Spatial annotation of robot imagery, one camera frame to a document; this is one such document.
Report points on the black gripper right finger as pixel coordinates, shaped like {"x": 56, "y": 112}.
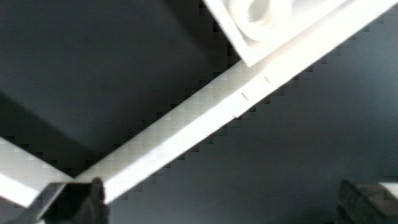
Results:
{"x": 367, "y": 204}

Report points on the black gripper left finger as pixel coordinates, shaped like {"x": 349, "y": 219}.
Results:
{"x": 69, "y": 204}

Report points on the white U-shaped fence obstacle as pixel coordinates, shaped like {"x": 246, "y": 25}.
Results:
{"x": 218, "y": 104}

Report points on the white square tabletop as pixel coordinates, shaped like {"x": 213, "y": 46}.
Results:
{"x": 264, "y": 22}

